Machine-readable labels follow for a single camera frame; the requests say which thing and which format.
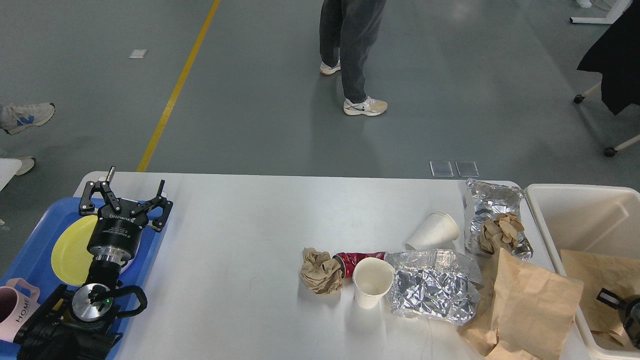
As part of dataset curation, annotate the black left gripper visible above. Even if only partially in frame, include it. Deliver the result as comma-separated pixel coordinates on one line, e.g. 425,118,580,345
78,166,174,263

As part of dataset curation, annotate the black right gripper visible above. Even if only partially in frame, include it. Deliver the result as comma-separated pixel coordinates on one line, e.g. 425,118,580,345
596,288,640,349

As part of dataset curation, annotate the brown paper bag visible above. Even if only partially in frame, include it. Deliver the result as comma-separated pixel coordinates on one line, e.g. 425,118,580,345
560,249,640,351

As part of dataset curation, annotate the yellow plastic plate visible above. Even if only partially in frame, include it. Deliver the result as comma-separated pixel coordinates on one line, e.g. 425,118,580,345
50,215,98,287

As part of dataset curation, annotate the brown paper sheet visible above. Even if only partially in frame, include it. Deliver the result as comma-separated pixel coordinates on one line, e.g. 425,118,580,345
458,249,583,360

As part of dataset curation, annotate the pink ribbed mug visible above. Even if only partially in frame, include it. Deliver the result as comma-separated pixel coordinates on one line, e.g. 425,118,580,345
0,278,41,343

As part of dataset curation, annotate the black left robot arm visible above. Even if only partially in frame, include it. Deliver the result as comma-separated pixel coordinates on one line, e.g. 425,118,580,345
14,167,173,360

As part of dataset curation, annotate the pale green plate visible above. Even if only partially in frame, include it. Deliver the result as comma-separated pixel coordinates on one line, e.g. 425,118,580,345
119,234,142,274

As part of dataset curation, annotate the beige plastic bin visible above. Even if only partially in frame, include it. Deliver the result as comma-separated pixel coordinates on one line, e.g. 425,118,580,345
525,184,640,360

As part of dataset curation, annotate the blue plastic tray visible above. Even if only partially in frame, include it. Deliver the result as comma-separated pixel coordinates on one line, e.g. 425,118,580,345
0,197,166,360

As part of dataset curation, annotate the white table corner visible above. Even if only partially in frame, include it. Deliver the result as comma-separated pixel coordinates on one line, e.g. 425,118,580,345
0,158,22,191

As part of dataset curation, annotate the brown paper wad in foil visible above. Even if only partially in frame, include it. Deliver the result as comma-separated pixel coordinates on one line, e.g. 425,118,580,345
478,212,525,255

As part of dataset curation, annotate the white blue sneaker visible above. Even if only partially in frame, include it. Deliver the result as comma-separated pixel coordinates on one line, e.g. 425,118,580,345
0,102,55,136

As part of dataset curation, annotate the small crumpled foil bag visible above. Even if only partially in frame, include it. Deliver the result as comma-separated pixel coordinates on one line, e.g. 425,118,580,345
465,178,533,260

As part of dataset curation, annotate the large crumpled foil sheet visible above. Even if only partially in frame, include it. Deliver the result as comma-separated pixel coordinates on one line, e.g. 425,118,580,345
384,249,483,326

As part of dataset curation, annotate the tipped white paper cup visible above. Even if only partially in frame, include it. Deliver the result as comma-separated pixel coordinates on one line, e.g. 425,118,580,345
404,211,460,251

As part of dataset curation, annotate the crumpled brown paper ball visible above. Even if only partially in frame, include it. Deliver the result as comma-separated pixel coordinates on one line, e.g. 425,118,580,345
300,247,344,295

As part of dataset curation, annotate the crushed red soda can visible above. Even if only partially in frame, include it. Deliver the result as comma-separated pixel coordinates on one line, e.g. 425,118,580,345
333,251,386,279

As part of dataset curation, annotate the upright white paper cup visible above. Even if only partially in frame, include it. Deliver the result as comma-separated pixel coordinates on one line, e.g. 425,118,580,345
352,257,394,309

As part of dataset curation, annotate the person in grey trousers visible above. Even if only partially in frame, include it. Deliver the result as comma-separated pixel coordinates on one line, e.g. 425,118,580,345
318,0,388,117

